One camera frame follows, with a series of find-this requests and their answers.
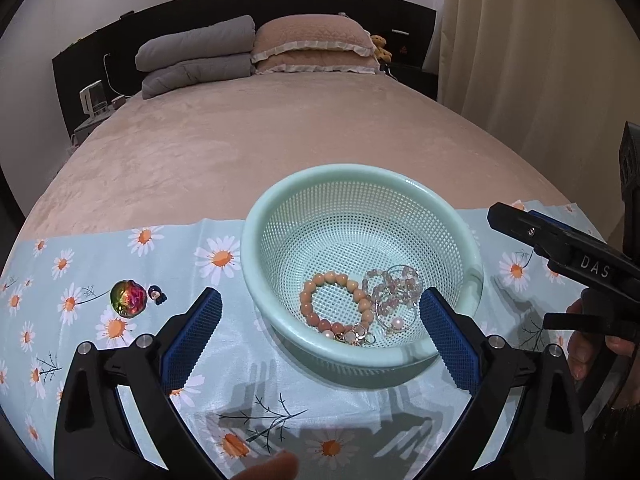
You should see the grey folded quilt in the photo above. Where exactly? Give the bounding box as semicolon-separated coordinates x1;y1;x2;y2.
135;15;257;100

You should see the black headboard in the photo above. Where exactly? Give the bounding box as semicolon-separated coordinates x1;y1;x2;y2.
52;0;439;142

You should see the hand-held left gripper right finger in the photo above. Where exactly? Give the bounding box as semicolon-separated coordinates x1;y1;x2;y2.
419;287;586;480

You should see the person's right forearm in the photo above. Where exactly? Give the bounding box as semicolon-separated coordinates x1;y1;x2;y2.
582;360;640;480

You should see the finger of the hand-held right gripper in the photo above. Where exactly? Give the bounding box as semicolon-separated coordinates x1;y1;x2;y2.
487;203;563;262
527;209;598;243

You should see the light blue daisy print cloth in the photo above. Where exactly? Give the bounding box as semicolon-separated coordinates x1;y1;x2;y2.
0;200;640;480

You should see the white cable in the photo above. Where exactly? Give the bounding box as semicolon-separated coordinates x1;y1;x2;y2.
102;52;121;99

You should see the beige ruffled pillow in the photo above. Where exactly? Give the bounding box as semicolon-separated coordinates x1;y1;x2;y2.
252;14;375;64
251;52;381;77

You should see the pink bead bracelet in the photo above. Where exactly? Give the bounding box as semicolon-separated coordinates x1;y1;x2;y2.
362;265;424;317

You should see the silver crystal earring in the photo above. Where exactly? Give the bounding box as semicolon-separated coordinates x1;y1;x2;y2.
344;325;377;347

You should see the white bedside device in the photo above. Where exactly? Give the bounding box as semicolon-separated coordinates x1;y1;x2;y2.
79;81;109;119

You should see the iridescent round brooch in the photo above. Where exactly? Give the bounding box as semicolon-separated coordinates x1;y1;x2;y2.
109;280;147;317

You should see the small brown teddy bear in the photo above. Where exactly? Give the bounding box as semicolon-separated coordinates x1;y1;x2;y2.
369;34;392;64

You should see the green plastic mesh basket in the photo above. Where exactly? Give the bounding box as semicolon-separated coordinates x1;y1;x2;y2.
241;163;485;389

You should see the dark bedside table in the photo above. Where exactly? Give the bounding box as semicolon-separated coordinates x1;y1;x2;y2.
389;62;439;102

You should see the cream curtain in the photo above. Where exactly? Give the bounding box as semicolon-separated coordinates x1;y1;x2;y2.
422;0;640;241

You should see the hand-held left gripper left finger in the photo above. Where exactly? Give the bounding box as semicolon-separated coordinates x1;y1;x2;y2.
54;287;223;480

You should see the orange bead bracelet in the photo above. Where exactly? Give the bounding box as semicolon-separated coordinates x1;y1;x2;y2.
299;270;376;346

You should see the person's left hand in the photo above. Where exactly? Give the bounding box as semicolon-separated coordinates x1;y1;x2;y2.
234;451;301;480

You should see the person's right hand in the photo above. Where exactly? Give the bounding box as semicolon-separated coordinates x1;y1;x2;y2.
566;297;640;411

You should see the thin silver bangle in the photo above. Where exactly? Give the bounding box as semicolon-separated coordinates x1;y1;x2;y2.
375;305;417;337

